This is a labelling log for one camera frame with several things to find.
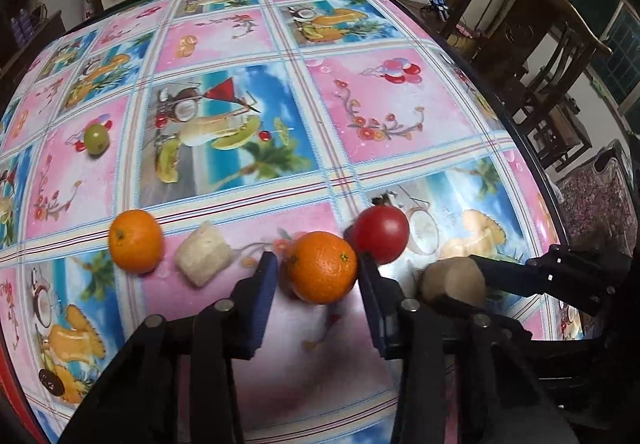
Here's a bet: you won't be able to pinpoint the pale sugarcane chunk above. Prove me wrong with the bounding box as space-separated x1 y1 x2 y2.
174 222 233 288
419 256 486 307

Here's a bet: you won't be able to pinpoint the orange mandarin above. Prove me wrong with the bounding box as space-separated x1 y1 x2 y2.
282 231 357 305
108 210 165 275

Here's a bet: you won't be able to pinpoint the red tomato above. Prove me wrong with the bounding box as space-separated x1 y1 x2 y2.
350 205 409 265

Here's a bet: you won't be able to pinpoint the colourful fruit print tablecloth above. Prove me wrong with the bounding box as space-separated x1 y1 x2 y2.
1 0 566 443

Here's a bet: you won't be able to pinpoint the dark fruit on cloth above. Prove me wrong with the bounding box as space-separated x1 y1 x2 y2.
38 369 65 398

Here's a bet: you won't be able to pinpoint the green jujube fruit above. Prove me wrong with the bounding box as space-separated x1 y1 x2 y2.
84 123 111 158

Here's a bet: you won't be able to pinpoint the wooden chair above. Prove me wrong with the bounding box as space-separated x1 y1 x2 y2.
439 0 614 170

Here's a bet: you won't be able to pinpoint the red rimmed white tray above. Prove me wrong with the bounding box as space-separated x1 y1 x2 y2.
1 349 49 443

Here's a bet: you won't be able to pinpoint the purple spray cans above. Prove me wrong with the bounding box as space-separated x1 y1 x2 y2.
11 8 34 47

